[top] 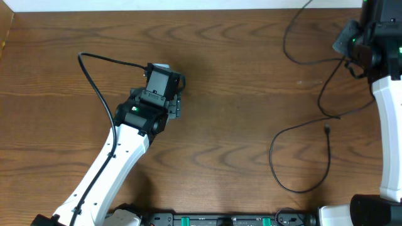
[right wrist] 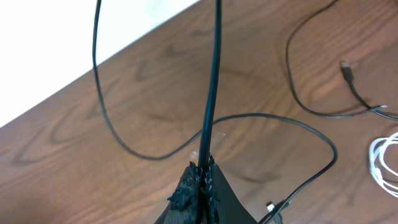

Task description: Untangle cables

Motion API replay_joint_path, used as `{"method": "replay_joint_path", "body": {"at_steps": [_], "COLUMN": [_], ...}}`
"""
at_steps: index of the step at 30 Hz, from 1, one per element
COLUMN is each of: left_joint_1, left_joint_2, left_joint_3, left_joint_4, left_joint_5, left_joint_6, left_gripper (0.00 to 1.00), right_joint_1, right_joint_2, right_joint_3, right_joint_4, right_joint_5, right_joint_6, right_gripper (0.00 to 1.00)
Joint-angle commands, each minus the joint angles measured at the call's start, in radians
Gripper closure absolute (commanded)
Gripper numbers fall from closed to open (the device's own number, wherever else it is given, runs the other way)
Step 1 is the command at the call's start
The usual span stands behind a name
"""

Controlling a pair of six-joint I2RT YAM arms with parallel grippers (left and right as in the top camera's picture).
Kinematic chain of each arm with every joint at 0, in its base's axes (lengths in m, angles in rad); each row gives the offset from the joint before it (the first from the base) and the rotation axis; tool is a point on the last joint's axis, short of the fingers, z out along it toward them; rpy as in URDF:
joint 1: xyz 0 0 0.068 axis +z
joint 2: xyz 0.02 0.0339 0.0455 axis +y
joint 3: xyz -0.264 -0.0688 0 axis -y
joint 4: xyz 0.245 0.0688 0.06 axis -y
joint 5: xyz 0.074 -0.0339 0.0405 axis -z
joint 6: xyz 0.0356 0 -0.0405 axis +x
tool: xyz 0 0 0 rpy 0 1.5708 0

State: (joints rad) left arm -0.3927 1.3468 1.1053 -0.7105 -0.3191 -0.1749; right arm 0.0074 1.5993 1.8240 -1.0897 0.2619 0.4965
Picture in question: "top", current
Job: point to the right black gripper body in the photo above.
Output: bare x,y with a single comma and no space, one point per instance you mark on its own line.
340,42

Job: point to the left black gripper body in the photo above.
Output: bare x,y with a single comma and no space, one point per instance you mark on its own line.
177,107

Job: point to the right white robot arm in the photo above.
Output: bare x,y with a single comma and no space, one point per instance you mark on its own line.
374,43

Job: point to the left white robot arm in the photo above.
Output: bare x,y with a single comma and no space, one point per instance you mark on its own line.
137,122

